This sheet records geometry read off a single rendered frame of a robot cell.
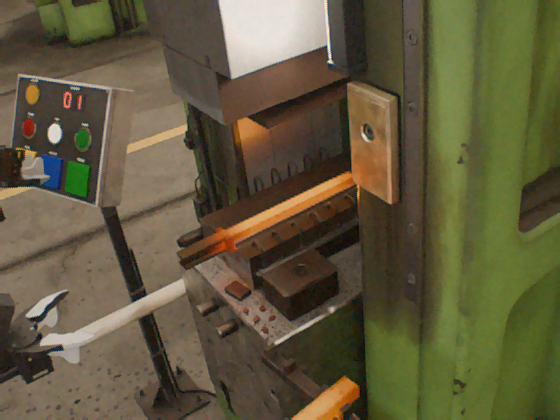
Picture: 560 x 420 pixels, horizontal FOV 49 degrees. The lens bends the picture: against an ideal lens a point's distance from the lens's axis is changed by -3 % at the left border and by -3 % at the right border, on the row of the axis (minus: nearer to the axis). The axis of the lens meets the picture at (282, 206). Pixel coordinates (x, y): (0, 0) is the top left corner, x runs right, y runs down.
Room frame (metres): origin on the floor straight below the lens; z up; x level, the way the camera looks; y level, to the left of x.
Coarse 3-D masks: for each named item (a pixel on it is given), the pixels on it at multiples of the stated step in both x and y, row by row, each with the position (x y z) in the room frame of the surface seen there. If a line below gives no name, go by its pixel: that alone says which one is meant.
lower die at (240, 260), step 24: (312, 168) 1.25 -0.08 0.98; (336, 168) 1.22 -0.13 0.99; (264, 192) 1.17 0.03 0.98; (288, 192) 1.14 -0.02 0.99; (336, 192) 1.10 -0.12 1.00; (216, 216) 1.10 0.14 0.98; (240, 216) 1.08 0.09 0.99; (288, 216) 1.04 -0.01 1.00; (336, 216) 1.04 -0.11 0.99; (240, 240) 0.98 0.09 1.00; (264, 240) 0.98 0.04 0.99; (288, 240) 0.98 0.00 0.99; (312, 240) 1.01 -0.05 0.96; (240, 264) 0.97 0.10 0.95
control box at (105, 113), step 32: (64, 96) 1.42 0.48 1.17; (96, 96) 1.37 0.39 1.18; (128, 96) 1.39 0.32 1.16; (64, 128) 1.39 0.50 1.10; (96, 128) 1.33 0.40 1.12; (128, 128) 1.37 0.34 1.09; (64, 160) 1.35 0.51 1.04; (96, 160) 1.29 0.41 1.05; (64, 192) 1.31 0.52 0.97; (96, 192) 1.26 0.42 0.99
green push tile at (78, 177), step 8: (72, 168) 1.31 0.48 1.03; (80, 168) 1.30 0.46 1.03; (88, 168) 1.29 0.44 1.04; (72, 176) 1.30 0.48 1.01; (80, 176) 1.29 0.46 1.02; (88, 176) 1.28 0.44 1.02; (72, 184) 1.30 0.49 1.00; (80, 184) 1.28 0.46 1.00; (88, 184) 1.27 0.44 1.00; (72, 192) 1.29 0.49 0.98; (80, 192) 1.27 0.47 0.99; (88, 192) 1.27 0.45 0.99
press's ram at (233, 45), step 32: (160, 0) 1.07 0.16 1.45; (192, 0) 0.96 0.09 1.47; (224, 0) 0.89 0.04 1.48; (256, 0) 0.92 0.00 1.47; (288, 0) 0.95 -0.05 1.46; (320, 0) 0.98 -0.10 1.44; (160, 32) 1.10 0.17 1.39; (192, 32) 0.98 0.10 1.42; (224, 32) 0.89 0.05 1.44; (256, 32) 0.92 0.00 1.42; (288, 32) 0.94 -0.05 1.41; (320, 32) 0.97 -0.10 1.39; (224, 64) 0.90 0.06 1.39; (256, 64) 0.91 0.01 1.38
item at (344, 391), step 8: (344, 376) 0.61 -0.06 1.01; (336, 384) 0.60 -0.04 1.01; (344, 384) 0.59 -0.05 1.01; (352, 384) 0.59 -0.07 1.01; (328, 392) 0.58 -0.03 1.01; (336, 392) 0.58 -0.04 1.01; (344, 392) 0.58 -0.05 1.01; (352, 392) 0.58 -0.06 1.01; (320, 400) 0.57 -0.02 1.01; (328, 400) 0.57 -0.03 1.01; (336, 400) 0.57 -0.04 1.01; (344, 400) 0.57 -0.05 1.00; (352, 400) 0.58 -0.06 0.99; (304, 408) 0.56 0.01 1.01; (312, 408) 0.56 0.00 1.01; (320, 408) 0.56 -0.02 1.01; (328, 408) 0.56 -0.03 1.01; (336, 408) 0.56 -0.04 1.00; (296, 416) 0.55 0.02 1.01; (304, 416) 0.55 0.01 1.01; (312, 416) 0.55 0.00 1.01; (320, 416) 0.54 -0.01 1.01; (328, 416) 0.55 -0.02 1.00
